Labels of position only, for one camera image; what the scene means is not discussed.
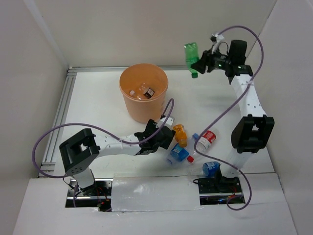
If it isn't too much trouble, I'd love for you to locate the orange plastic bin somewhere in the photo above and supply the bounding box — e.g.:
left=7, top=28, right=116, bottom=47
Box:
left=119, top=63, right=168, bottom=123

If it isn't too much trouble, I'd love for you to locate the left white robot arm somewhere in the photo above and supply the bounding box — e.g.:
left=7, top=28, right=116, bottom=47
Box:
left=59, top=116, right=175, bottom=196

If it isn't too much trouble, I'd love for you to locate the clear bottle red label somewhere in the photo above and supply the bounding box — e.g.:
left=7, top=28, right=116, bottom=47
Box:
left=185, top=130, right=217, bottom=164

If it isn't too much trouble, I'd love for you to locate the clear bottle in bin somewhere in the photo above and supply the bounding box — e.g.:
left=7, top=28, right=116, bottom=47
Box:
left=129, top=90, right=141, bottom=100

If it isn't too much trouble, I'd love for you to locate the crushed bottle blue label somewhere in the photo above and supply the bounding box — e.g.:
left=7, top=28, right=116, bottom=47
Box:
left=165, top=143, right=189, bottom=167

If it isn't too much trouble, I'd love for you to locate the aluminium frame rail back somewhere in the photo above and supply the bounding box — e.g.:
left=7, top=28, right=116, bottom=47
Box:
left=67, top=63, right=188, bottom=75

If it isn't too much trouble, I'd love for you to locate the aluminium frame rail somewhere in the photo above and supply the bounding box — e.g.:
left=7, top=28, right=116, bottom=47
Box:
left=67, top=63, right=188, bottom=75
left=41, top=68, right=77, bottom=174

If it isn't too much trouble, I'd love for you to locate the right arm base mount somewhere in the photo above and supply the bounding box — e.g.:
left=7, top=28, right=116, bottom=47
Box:
left=193, top=170, right=245, bottom=206

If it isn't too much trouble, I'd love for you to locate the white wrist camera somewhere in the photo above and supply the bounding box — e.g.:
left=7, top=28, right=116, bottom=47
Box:
left=210, top=33, right=224, bottom=54
left=156, top=116, right=175, bottom=129

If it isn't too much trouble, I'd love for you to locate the green plastic bottle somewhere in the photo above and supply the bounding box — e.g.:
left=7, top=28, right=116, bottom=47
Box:
left=184, top=42, right=199, bottom=78

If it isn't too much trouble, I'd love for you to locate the clear bottle blue cap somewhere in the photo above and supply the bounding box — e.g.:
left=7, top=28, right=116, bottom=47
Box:
left=186, top=133, right=199, bottom=150

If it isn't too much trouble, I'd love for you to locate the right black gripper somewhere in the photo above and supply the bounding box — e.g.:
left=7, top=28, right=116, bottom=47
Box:
left=190, top=44, right=232, bottom=74

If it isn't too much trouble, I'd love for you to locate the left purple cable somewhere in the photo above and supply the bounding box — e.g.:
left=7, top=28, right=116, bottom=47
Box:
left=32, top=98, right=175, bottom=209

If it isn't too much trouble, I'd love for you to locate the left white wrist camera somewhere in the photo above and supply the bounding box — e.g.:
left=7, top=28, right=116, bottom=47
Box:
left=156, top=116, right=175, bottom=129

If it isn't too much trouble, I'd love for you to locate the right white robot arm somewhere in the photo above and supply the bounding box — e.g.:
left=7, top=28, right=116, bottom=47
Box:
left=191, top=40, right=275, bottom=192

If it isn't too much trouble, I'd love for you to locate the blue label bottle near base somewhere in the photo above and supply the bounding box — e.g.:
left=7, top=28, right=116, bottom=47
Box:
left=187, top=161, right=221, bottom=178

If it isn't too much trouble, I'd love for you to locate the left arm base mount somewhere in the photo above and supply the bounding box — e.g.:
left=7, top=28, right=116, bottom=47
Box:
left=63, top=178, right=113, bottom=212

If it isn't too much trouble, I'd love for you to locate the orange juice bottle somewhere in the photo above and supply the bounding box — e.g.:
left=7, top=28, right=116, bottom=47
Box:
left=173, top=124, right=187, bottom=148

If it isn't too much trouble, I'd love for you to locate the aluminium frame rail left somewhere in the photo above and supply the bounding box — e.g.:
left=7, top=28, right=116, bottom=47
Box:
left=41, top=68, right=77, bottom=174

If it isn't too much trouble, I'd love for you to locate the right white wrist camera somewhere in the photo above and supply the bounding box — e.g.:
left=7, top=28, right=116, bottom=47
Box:
left=210, top=33, right=224, bottom=54

